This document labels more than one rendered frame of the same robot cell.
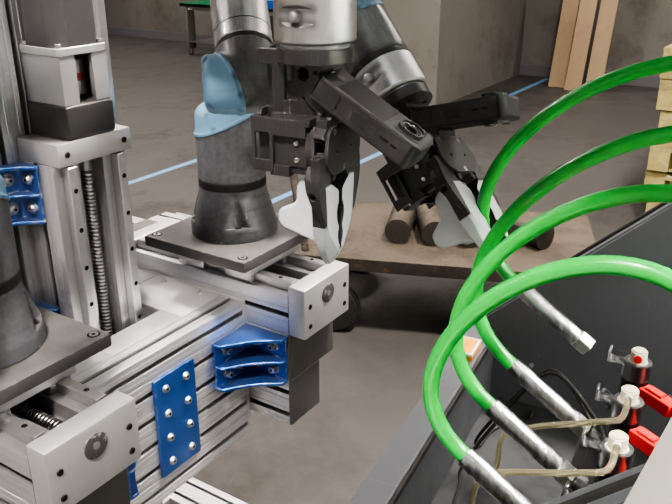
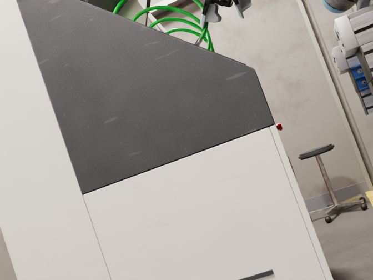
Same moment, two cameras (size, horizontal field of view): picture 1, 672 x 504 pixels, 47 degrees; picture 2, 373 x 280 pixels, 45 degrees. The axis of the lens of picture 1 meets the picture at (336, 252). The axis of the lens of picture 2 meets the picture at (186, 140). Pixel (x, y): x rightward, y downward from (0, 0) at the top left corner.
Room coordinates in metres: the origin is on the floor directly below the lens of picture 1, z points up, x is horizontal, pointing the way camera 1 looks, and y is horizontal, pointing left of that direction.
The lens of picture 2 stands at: (2.21, -0.80, 0.75)
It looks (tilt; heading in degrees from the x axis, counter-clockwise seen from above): 4 degrees up; 164
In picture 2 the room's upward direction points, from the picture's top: 20 degrees counter-clockwise
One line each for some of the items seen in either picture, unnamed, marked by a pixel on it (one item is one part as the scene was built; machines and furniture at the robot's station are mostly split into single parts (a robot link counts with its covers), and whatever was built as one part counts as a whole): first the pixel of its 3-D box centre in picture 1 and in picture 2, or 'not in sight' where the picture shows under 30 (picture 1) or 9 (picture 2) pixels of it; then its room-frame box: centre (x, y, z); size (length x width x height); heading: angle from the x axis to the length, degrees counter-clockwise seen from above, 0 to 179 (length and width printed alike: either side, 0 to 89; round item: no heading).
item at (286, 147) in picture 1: (308, 110); not in sight; (0.72, 0.03, 1.37); 0.09 x 0.08 x 0.12; 64
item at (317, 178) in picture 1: (322, 181); not in sight; (0.69, 0.01, 1.31); 0.05 x 0.02 x 0.09; 154
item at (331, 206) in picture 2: not in sight; (324, 181); (-1.21, 1.21, 0.28); 0.53 x 0.51 x 0.57; 145
